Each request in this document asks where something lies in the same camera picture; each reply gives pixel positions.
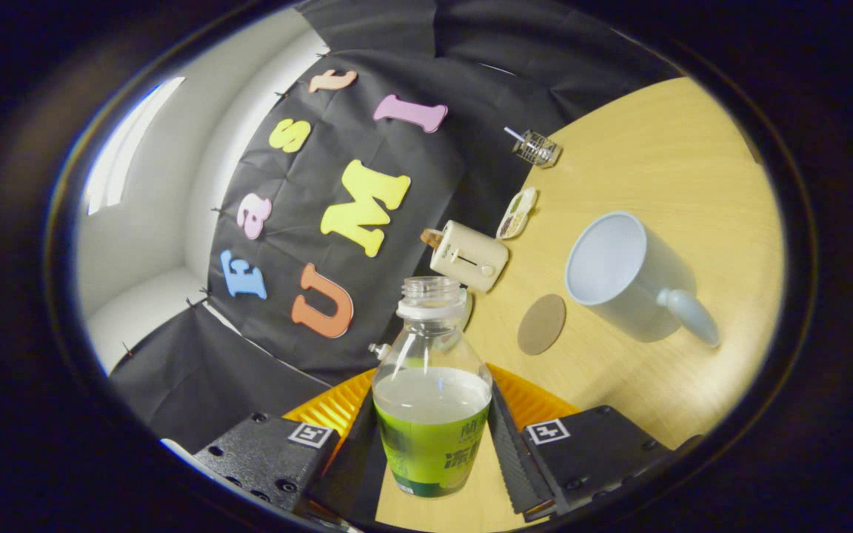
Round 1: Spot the wooden table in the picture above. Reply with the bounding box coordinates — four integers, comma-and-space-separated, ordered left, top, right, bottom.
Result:
375, 76, 786, 532

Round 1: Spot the white toaster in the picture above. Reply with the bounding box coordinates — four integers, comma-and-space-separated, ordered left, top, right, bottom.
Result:
429, 220, 509, 293

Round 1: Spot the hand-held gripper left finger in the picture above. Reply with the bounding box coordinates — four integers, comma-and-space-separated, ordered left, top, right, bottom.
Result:
193, 369, 392, 523

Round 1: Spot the white divided tray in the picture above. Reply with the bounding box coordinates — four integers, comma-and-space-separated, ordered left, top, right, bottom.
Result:
496, 187, 539, 241

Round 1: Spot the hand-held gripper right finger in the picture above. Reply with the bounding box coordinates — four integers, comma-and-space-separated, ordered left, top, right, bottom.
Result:
484, 363, 675, 523

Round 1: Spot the round brown coaster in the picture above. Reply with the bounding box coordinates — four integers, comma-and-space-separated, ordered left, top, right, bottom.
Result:
517, 294, 567, 356

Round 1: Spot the ceiling light panel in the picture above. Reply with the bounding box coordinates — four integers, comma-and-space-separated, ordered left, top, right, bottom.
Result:
84, 76, 187, 215

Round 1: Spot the grey cup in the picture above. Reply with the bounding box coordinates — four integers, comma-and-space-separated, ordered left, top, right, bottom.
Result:
565, 211, 721, 349

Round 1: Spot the green label juice bottle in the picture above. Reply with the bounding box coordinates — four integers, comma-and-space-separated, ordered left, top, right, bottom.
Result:
372, 276, 494, 498

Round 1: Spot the wire mesh holder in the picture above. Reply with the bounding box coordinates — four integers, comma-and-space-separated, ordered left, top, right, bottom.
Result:
513, 130, 563, 169

